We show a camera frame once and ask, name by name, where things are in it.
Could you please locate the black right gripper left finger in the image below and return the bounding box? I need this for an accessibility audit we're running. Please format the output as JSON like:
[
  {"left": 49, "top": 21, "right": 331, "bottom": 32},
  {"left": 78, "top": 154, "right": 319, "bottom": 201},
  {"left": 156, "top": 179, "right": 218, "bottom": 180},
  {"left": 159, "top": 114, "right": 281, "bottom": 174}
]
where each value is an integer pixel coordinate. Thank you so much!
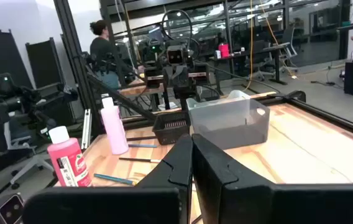
[{"left": 22, "top": 133, "right": 194, "bottom": 224}]

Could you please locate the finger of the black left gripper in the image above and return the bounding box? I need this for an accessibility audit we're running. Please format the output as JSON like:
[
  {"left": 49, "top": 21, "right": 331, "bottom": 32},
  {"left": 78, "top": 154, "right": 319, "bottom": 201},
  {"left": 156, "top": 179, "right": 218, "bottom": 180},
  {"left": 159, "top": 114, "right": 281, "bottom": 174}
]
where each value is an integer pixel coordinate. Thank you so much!
[
  {"left": 181, "top": 65, "right": 193, "bottom": 87},
  {"left": 170, "top": 65, "right": 182, "bottom": 87}
]

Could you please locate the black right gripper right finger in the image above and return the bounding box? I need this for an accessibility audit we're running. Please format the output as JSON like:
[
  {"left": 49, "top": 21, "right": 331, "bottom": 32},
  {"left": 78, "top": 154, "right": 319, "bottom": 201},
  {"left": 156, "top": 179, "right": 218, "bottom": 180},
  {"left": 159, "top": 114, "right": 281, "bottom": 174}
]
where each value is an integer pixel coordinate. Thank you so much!
[{"left": 191, "top": 133, "right": 353, "bottom": 224}]

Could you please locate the thin black paintbrush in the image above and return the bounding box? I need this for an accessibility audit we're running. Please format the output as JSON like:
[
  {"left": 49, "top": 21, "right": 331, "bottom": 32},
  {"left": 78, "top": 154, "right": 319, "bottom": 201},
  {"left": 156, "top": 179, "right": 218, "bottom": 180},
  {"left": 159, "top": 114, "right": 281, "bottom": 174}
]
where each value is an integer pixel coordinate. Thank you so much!
[
  {"left": 118, "top": 156, "right": 162, "bottom": 164},
  {"left": 126, "top": 135, "right": 158, "bottom": 141}
]

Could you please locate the hot pink paint bottle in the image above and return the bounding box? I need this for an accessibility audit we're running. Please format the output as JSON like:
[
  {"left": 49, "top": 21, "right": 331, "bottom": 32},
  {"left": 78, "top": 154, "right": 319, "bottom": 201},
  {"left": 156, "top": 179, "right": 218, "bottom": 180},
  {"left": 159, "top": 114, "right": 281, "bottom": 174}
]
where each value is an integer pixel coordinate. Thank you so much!
[{"left": 46, "top": 126, "right": 92, "bottom": 188}]

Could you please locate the light pink paint bottle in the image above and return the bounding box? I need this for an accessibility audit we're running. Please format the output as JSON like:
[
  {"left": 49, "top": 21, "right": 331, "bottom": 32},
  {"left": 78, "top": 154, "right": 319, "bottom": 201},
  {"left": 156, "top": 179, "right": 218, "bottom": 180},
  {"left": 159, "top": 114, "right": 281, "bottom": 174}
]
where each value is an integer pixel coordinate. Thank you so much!
[{"left": 100, "top": 96, "right": 130, "bottom": 156}]

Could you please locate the thin blue paintbrush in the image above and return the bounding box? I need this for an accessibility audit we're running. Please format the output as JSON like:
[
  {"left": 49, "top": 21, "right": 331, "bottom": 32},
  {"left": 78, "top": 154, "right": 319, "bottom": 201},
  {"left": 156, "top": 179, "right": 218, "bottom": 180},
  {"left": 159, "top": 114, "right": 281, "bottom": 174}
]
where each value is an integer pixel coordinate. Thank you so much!
[{"left": 127, "top": 143, "right": 158, "bottom": 149}]

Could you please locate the red container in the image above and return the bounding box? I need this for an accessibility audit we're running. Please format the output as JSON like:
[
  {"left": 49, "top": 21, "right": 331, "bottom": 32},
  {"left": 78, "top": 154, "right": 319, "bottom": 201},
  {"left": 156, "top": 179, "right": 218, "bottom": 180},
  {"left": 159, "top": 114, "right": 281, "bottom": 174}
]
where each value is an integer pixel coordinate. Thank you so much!
[{"left": 218, "top": 42, "right": 230, "bottom": 59}]

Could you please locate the black mesh plastic basket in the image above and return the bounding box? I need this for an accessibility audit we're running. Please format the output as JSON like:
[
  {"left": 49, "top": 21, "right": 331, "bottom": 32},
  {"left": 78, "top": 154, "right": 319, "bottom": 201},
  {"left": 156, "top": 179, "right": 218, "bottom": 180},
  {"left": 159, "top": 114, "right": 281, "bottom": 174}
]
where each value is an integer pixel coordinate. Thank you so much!
[{"left": 152, "top": 111, "right": 191, "bottom": 146}]

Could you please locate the person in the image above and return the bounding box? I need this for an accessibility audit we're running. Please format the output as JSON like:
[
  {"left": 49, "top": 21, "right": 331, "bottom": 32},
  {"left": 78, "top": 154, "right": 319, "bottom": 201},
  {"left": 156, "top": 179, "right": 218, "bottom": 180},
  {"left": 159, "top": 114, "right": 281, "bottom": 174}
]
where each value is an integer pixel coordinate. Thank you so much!
[{"left": 89, "top": 20, "right": 140, "bottom": 91}]

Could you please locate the clear plastic storage bin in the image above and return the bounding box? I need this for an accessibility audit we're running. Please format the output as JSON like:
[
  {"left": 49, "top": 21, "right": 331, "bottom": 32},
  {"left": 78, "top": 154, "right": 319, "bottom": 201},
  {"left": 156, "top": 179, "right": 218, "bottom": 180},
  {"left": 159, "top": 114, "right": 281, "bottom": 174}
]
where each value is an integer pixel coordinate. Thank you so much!
[{"left": 186, "top": 90, "right": 271, "bottom": 151}]

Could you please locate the silver aluminium extrusion bar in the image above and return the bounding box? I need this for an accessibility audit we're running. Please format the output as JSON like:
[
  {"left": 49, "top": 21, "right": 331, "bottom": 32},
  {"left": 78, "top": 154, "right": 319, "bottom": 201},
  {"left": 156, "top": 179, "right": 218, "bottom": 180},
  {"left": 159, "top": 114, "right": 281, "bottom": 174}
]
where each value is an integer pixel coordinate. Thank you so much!
[{"left": 81, "top": 108, "right": 93, "bottom": 150}]

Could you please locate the grey background office chair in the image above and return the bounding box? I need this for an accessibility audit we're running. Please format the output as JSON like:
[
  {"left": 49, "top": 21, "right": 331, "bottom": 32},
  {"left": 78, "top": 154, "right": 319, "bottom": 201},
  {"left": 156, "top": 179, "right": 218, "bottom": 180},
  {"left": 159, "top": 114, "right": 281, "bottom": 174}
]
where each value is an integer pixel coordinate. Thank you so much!
[{"left": 277, "top": 26, "right": 298, "bottom": 68}]

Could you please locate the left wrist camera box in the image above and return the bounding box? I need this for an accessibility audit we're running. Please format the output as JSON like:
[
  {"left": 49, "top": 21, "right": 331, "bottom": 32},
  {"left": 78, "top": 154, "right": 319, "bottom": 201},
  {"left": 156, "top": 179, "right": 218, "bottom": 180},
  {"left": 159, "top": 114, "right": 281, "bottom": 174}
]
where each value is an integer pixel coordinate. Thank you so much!
[{"left": 166, "top": 45, "right": 186, "bottom": 66}]

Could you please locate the yellow hanging cable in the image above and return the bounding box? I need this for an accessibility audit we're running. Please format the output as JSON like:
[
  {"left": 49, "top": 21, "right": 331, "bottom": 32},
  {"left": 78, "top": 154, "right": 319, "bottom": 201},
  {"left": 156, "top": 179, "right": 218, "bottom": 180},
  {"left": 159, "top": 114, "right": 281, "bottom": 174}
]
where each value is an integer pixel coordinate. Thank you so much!
[
  {"left": 244, "top": 0, "right": 255, "bottom": 93},
  {"left": 259, "top": 0, "right": 298, "bottom": 79}
]

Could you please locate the small grey table camera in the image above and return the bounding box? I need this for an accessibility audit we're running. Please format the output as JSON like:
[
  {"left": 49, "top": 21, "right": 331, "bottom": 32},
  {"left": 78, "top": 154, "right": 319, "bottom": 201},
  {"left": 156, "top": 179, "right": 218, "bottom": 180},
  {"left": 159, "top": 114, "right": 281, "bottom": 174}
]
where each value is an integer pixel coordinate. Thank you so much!
[{"left": 0, "top": 192, "right": 25, "bottom": 224}]

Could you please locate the black rail clamp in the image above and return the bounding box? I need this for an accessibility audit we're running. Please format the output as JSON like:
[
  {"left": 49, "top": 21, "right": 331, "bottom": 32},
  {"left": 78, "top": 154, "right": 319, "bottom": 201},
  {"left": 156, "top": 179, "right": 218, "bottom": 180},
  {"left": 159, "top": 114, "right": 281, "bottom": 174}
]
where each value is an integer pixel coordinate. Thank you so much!
[{"left": 285, "top": 90, "right": 307, "bottom": 103}]

